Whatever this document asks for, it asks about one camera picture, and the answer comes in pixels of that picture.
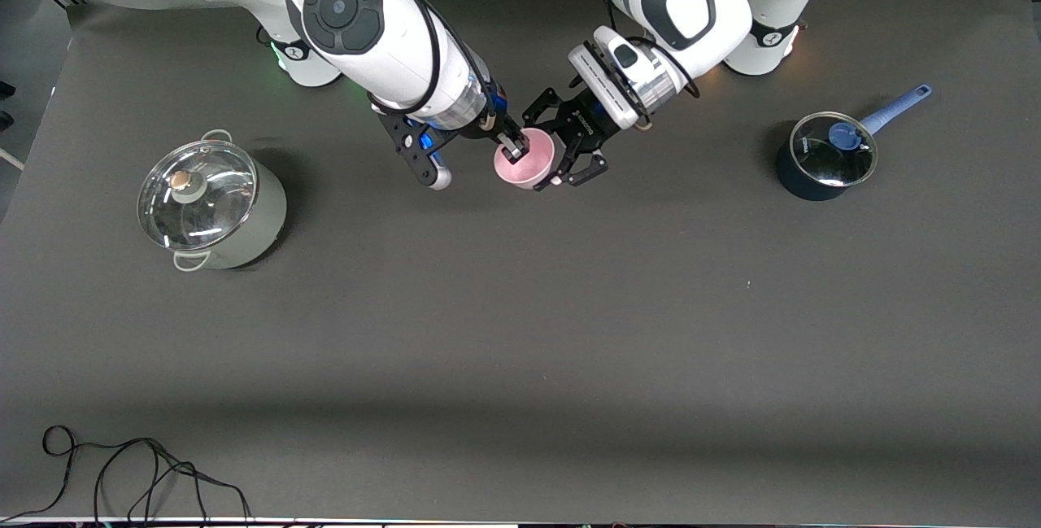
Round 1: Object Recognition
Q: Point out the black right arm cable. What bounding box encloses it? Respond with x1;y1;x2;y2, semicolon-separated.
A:
358;0;505;138

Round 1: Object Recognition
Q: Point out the dark grey table cover sheet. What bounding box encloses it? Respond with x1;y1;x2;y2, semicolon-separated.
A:
0;0;1041;522

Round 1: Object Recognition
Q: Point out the glass lid with blue knob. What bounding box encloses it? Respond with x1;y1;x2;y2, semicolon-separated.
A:
791;111;878;188

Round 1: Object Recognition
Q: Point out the pink plastic cup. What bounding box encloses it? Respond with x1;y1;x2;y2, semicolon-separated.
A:
494;128;556;190

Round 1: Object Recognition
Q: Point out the thin black tangled cable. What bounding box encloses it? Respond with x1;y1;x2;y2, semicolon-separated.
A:
0;425;253;525

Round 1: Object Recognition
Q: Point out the dark blue saucepan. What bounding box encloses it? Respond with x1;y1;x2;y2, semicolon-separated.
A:
774;84;934;202

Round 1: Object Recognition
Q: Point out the glass lid with metal knob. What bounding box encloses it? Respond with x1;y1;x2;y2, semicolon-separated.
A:
137;140;259;251

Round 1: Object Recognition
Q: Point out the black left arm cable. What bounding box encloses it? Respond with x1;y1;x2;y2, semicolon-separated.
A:
622;33;702;99

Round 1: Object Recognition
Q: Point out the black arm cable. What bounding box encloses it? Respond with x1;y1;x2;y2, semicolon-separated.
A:
622;33;702;99
358;0;505;138

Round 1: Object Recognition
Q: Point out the pale grey two-handled pot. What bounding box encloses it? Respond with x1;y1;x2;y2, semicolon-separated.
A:
138;129;287;272

